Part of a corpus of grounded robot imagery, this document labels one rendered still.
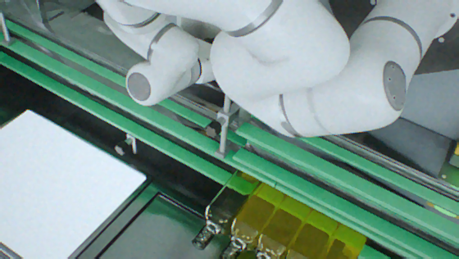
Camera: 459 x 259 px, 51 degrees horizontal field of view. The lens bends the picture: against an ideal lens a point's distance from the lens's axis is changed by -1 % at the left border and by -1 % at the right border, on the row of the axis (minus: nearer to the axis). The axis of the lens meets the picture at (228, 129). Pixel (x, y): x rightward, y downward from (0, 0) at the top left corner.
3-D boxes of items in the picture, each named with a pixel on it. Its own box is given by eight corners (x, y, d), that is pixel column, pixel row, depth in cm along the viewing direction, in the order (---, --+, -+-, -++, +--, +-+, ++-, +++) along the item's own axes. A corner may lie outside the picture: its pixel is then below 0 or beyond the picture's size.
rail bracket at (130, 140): (149, 130, 125) (114, 162, 116) (147, 111, 120) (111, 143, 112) (161, 137, 124) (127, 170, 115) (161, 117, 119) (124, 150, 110)
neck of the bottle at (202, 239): (205, 228, 94) (191, 245, 91) (206, 219, 92) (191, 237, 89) (218, 235, 93) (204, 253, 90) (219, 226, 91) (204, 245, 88)
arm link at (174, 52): (140, 17, 75) (187, 50, 73) (179, 6, 84) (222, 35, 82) (115, 93, 84) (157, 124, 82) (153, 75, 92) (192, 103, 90)
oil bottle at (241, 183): (252, 161, 109) (199, 228, 96) (256, 144, 105) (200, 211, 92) (274, 173, 107) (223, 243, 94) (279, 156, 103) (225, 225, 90)
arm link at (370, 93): (438, 71, 63) (401, 144, 53) (351, 88, 72) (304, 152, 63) (414, 5, 60) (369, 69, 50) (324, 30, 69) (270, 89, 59)
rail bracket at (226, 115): (234, 131, 106) (201, 166, 98) (241, 70, 94) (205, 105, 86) (245, 137, 105) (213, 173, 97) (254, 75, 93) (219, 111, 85)
